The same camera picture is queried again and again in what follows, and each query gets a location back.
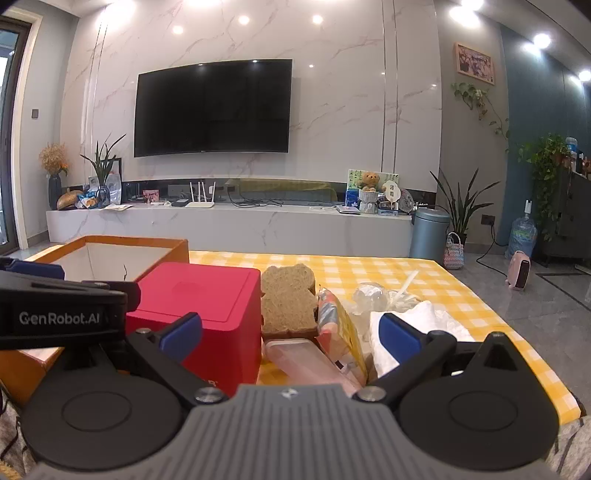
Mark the hanging ivy plant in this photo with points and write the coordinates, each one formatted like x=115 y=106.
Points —
x=477 y=99

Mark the yellow checkered tablecloth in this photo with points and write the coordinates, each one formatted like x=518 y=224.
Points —
x=452 y=302

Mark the bushy plant on cabinet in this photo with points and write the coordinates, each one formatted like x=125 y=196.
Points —
x=546 y=157

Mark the blue-grey trash bin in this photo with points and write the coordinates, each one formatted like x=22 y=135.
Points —
x=430 y=227

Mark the pink plastic case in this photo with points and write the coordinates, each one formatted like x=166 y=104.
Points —
x=306 y=364

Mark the red box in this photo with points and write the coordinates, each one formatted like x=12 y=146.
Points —
x=227 y=301

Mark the orange storage box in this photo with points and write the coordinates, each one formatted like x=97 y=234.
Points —
x=93 y=257

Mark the wall-mounted black television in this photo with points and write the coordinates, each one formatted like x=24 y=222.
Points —
x=239 y=106

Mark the white tissue cloth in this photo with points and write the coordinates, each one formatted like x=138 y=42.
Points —
x=415 y=327

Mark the brown bread-shaped ornament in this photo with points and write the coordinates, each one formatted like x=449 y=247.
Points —
x=68 y=200

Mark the teddy bear on console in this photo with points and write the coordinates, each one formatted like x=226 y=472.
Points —
x=369 y=181

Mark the small pink box on console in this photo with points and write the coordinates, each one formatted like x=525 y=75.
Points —
x=151 y=195

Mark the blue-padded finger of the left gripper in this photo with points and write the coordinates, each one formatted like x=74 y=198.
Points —
x=31 y=268

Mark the pink woven basket bag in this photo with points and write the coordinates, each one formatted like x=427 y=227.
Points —
x=454 y=254

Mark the bear-shaped brown sponge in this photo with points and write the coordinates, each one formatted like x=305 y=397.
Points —
x=289 y=303

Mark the dark vase dried flowers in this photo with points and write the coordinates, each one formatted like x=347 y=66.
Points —
x=53 y=159

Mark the water bottle with pump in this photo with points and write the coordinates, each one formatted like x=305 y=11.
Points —
x=523 y=235

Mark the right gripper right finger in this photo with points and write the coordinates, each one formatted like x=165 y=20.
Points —
x=419 y=355

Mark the white wifi router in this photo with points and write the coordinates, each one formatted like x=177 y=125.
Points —
x=200 y=199

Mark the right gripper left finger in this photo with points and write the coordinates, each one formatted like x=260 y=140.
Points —
x=161 y=355

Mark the green plant in glass vase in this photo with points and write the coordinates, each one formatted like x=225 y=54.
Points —
x=102 y=162

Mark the green poster card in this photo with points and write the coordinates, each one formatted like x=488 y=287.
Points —
x=354 y=176

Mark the pink space heater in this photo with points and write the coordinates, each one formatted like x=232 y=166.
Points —
x=518 y=271

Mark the framed wall picture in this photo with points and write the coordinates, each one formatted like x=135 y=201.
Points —
x=474 y=64

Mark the snack packet orange foil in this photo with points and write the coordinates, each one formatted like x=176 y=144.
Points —
x=339 y=339

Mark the dark cabinet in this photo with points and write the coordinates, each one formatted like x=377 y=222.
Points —
x=570 y=233

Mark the white marble tv console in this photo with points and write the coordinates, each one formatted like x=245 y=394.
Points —
x=224 y=227

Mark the clear bag with white items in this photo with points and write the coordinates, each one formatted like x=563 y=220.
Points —
x=373 y=297

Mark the tall snake plant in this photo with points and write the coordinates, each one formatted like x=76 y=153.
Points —
x=462 y=204

